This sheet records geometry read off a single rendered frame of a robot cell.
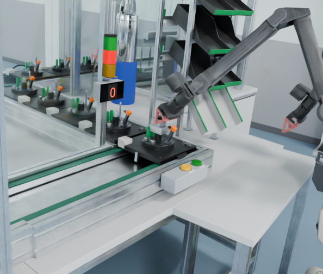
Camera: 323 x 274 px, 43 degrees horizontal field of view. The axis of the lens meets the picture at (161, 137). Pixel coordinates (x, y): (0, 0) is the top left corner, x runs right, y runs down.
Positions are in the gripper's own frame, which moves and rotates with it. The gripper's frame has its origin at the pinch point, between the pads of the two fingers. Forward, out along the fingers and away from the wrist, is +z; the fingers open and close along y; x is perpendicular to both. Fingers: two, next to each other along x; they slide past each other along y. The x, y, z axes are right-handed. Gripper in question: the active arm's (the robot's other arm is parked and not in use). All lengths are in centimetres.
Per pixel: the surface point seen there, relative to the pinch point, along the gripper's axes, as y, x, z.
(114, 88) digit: 18.4, -15.9, -4.6
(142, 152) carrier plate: 11.5, 8.6, 6.7
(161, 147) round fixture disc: 4.0, 10.3, 3.2
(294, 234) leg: -68, 74, 17
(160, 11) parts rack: -18, -43, -18
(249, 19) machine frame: -163, -64, 7
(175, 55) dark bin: -23.1, -25.4, -9.7
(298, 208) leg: -67, 64, 6
